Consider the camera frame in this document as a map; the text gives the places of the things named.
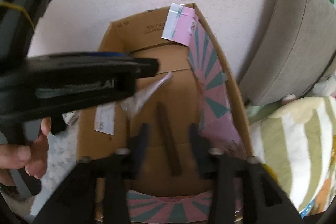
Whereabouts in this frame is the cardboard box with pink wrap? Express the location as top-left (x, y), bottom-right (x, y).
top-left (77, 3), bottom-right (253, 223)

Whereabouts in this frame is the floral blue mat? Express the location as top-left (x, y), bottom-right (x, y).
top-left (30, 131), bottom-right (77, 216)

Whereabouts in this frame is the clear plastic wrapper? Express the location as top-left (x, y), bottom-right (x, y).
top-left (120, 72), bottom-right (174, 119)

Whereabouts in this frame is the person's left hand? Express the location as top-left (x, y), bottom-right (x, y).
top-left (0, 117), bottom-right (52, 186)

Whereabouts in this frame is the grey sofa cushion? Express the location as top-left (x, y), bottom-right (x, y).
top-left (239, 0), bottom-right (335, 106)

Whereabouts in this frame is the green striped blanket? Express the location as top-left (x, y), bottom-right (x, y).
top-left (247, 97), bottom-right (335, 212)

